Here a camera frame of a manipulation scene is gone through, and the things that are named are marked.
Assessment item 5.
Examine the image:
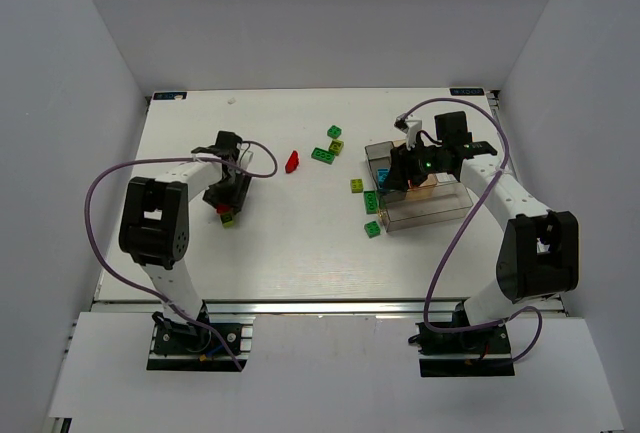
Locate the long teal lego brick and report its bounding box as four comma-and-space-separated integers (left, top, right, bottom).
377, 168, 389, 189

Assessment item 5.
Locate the long green lego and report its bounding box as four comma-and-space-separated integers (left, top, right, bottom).
363, 191, 379, 214

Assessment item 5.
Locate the red sloped lego brick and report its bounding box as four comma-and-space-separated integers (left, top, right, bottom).
285, 150, 300, 174

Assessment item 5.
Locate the green square lego bottom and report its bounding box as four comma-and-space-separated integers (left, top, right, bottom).
364, 221, 381, 238

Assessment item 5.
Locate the green square lego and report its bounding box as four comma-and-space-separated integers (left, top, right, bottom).
327, 125, 342, 139
364, 221, 381, 238

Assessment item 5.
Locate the lime sloped lego brick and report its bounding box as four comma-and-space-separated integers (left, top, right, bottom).
328, 139, 344, 156

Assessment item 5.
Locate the green square lego top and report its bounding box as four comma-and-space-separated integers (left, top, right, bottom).
327, 125, 342, 139

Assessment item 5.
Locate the long green lego brick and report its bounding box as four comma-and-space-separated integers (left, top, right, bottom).
311, 147, 335, 165

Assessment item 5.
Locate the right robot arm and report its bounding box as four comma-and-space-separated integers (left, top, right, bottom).
382, 111, 579, 332

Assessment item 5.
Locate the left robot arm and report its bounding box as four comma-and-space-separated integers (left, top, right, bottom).
118, 131, 251, 324

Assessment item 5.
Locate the lime square lego left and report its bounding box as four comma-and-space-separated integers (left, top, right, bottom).
219, 212, 234, 228

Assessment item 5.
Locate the lime square lego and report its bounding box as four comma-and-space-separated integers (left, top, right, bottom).
219, 212, 234, 228
350, 178, 364, 194

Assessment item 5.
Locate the smoky grey plastic tray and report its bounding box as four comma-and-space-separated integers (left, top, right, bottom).
365, 140, 406, 203

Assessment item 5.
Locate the clear plastic base box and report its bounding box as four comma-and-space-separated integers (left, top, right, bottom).
378, 182, 473, 233

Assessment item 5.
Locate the lime square lego centre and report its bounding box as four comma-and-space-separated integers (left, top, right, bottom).
350, 178, 364, 194

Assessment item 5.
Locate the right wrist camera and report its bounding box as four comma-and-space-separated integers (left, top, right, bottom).
394, 115, 422, 150

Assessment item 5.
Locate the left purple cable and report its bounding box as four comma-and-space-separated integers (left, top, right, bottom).
84, 140, 279, 372

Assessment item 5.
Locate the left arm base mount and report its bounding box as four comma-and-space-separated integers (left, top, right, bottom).
146, 312, 252, 373

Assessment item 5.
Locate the aluminium table frame rail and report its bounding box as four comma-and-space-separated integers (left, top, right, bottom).
89, 297, 566, 316

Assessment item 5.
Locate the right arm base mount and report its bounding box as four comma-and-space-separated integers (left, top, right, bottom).
408, 323, 515, 378

